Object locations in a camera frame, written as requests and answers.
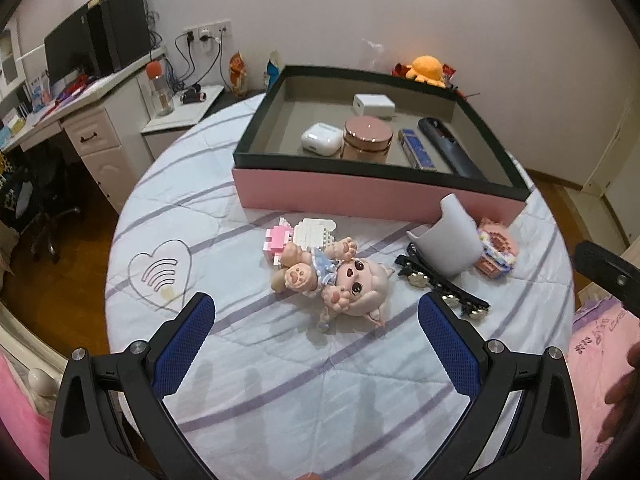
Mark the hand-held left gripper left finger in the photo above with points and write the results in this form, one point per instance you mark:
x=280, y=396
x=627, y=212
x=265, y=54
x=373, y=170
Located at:
x=182, y=345

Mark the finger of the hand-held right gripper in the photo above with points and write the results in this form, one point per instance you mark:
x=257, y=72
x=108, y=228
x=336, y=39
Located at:
x=605, y=270

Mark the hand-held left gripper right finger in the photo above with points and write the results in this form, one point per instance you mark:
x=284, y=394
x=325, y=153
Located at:
x=450, y=345

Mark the pink doll figurine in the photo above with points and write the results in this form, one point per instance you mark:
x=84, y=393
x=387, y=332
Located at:
x=355, y=285

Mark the pink storage box black rim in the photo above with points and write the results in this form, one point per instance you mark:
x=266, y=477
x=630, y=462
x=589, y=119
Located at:
x=325, y=192

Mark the black remote control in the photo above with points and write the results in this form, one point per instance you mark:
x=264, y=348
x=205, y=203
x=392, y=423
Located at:
x=450, y=147

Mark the blue rectangular tin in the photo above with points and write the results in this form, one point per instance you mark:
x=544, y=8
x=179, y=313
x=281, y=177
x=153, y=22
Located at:
x=416, y=149

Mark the rose gold cosmetic jar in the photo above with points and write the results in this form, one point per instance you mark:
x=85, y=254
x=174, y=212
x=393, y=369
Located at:
x=367, y=140

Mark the white earbuds case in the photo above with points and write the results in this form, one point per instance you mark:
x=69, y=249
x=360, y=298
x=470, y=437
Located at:
x=320, y=139

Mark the white charger block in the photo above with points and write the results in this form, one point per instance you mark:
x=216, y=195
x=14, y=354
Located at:
x=374, y=105

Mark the person's right hand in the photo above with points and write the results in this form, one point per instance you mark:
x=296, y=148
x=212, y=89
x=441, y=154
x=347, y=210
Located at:
x=625, y=400

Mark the pink blanket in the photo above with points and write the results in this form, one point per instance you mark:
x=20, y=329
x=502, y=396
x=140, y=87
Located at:
x=600, y=350

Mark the black flower hair clip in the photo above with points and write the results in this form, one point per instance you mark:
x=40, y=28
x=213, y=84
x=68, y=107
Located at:
x=415, y=272

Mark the white display stand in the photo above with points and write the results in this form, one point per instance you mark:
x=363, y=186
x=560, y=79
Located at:
x=450, y=240

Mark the pink building block model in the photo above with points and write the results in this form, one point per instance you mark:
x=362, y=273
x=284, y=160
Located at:
x=497, y=250

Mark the white door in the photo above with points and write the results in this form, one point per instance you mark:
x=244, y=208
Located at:
x=617, y=160

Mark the white round knob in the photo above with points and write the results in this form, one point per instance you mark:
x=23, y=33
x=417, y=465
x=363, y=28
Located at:
x=41, y=381

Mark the white pink block model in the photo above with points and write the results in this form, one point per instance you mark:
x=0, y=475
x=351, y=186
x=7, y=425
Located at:
x=310, y=232

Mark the pink cloth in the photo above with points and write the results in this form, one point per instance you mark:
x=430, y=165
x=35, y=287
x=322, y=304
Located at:
x=20, y=420

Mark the black office chair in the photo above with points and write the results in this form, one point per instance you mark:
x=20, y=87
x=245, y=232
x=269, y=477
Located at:
x=40, y=200

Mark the white desk with drawers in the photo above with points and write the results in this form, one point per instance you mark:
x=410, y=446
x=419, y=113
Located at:
x=100, y=135

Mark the white nightstand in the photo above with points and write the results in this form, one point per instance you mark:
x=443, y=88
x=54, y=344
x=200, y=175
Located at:
x=185, y=110

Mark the small black device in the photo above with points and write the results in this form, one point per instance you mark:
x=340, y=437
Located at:
x=192, y=96

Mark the water bottle orange cap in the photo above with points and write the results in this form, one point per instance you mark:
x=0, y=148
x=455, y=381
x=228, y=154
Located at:
x=162, y=95

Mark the orange octopus plush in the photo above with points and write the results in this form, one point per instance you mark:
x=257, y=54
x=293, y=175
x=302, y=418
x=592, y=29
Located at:
x=425, y=67

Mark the red snack bag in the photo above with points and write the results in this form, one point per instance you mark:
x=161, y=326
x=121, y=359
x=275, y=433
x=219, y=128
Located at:
x=237, y=72

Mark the blue white snack bag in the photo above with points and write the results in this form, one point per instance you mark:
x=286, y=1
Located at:
x=271, y=70

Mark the clear plastic bag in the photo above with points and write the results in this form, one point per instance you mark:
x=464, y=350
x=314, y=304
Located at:
x=372, y=52

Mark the black computer monitor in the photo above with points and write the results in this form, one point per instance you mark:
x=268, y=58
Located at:
x=70, y=45

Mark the black computer tower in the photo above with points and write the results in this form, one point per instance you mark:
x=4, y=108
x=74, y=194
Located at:
x=122, y=30

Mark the white glass door cabinet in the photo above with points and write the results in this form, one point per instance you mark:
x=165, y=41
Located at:
x=7, y=60

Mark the wall power outlet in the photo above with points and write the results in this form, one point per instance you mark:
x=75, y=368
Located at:
x=207, y=31

